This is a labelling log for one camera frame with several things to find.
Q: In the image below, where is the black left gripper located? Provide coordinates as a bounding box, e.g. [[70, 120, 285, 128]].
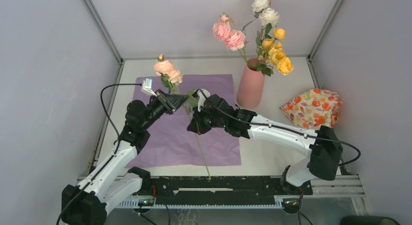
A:
[[141, 88, 188, 130]]

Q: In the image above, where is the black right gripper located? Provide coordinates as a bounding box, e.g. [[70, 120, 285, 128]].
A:
[[188, 104, 226, 136]]

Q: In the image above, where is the peach flower stem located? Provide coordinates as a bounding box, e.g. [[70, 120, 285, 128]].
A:
[[154, 54, 211, 180]]

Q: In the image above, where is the pink purple wrapping paper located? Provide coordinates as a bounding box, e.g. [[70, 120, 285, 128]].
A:
[[127, 74, 241, 168]]

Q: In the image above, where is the pink flower stem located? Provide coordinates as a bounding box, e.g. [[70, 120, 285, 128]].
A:
[[212, 13, 248, 63]]

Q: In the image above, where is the yellow flower bunch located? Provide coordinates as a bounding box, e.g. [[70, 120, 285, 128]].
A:
[[255, 25, 294, 76]]

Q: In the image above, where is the white flower stem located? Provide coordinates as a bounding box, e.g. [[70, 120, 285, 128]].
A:
[[252, 0, 284, 68]]

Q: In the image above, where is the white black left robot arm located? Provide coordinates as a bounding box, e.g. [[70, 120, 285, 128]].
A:
[[57, 89, 189, 225]]

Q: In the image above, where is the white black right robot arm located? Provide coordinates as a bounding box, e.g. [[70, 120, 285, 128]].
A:
[[187, 89, 343, 194]]

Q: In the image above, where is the pink cylindrical vase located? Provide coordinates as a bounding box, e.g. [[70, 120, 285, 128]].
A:
[[237, 57, 265, 109]]

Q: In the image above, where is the floral patterned cloth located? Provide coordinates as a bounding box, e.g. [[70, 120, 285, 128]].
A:
[[279, 88, 342, 129]]

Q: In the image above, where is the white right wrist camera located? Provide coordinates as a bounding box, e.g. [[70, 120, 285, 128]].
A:
[[195, 88, 210, 112]]

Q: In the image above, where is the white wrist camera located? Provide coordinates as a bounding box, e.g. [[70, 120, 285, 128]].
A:
[[195, 88, 210, 112], [141, 78, 157, 97]]

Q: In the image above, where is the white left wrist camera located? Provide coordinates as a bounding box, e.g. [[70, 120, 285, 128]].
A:
[[141, 78, 157, 97]]

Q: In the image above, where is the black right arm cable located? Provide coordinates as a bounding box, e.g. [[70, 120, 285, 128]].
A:
[[196, 88, 362, 168]]

